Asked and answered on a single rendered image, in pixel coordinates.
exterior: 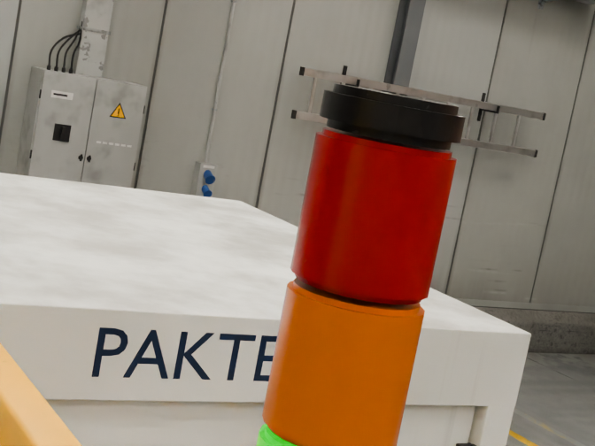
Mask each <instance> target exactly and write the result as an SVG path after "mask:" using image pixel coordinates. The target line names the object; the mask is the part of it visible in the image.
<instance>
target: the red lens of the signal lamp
mask: <svg viewBox="0 0 595 446"><path fill-rule="evenodd" d="M456 161H457V159H456V158H452V152H450V151H448V150H438V149H431V148H426V147H420V146H414V145H409V144H404V143H400V142H391V141H386V140H382V139H377V138H373V137H368V136H364V135H356V134H353V133H349V132H345V131H341V130H338V129H334V128H331V127H324V128H323V129H322V132H317V133H316V136H315V140H314V145H313V154H312V158H311V163H310V168H309V173H308V177H307V182H306V186H305V195H304V200H303V204H302V210H301V214H300V219H299V223H298V229H297V237H296V241H295V246H294V251H293V256H292V260H291V265H290V269H291V271H292V272H293V273H294V274H295V275H296V277H297V279H299V280H300V281H302V282H303V283H305V284H307V285H309V286H312V287H314V288H318V289H321V290H323V291H326V292H329V293H333V294H336V295H340V296H346V297H350V298H354V299H359V300H363V301H368V302H374V303H380V304H417V303H420V302H421V300H423V299H425V298H428V296H429V288H430V283H431V280H432V275H433V271H434V266H435V262H436V258H437V250H438V245H439V242H440V237H441V233H442V228H443V224H444V216H445V212H446V208H447V204H448V199H449V195H450V190H451V186H452V178H453V174H454V170H455V166H456Z"/></svg>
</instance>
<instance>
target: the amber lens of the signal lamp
mask: <svg viewBox="0 0 595 446"><path fill-rule="evenodd" d="M424 313H425V310H424V309H423V308H422V307H421V304H420V303H417V304H380V303H374V302H368V301H363V300H359V299H354V298H350V297H346V296H340V295H336V294H333V293H329V292H326V291H323V290H321V289H318V288H314V287H312V286H309V285H307V284H305V283H303V282H302V281H300V280H299V279H297V278H296V279H295V280H293V281H290V282H289V283H288V284H287V288H286V293H285V297H284V302H283V307H282V316H281V320H280V325H279V330H278V335H277V339H276V344H275V348H274V357H273V362H272V366H271V372H270V376H269V381H268V385H267V394H266V399H265V403H264V408H263V413H262V417H263V420H264V422H265V423H266V424H267V426H268V427H269V428H270V430H271V431H272V432H273V433H274V434H276V435H278V436H279V437H281V438H282V439H283V440H285V441H287V442H290V443H293V444H295V445H297V446H397V443H398V436H399V431H400V427H401V423H402V418H403V414H404V409H405V406H406V398H407V393H408V389H409V385H410V380H411V376H412V371H413V364H414V360H415V355H416V351H417V347H418V342H419V338H420V334H421V326H422V321H423V317H424Z"/></svg>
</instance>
